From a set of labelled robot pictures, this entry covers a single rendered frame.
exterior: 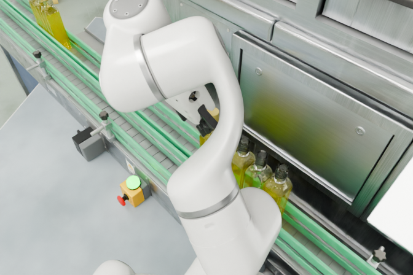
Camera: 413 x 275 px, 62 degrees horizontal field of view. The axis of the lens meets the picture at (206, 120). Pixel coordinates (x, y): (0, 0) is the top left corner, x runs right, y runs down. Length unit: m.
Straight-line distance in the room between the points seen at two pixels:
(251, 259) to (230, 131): 0.17
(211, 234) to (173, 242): 0.74
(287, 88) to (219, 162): 0.51
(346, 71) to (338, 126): 0.14
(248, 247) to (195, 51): 0.24
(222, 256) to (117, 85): 0.23
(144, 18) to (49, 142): 1.14
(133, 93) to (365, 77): 0.50
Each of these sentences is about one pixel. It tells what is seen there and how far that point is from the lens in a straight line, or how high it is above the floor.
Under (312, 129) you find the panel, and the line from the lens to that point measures 0.90.
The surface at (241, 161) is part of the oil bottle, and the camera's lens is 0.90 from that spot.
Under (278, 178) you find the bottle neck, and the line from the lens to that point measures 0.86.
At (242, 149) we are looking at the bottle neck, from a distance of 0.88.
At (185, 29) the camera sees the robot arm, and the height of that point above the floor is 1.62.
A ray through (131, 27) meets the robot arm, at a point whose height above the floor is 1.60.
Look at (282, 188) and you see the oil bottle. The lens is 0.87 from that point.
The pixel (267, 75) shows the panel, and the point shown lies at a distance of 0.89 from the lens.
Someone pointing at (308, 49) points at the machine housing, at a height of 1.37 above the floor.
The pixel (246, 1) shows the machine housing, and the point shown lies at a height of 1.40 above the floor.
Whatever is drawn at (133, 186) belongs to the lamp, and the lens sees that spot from 1.16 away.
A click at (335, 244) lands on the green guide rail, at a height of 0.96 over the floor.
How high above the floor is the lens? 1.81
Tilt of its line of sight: 47 degrees down
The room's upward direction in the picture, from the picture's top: straight up
